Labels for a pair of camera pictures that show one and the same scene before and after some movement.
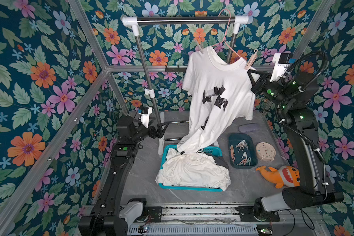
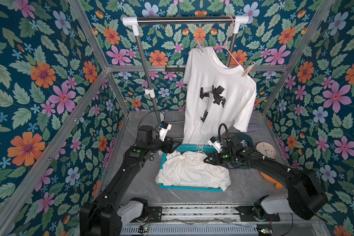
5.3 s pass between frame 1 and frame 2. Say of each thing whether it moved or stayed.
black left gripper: moved
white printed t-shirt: moved
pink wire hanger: moved
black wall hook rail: stayed
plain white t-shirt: stayed
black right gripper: moved
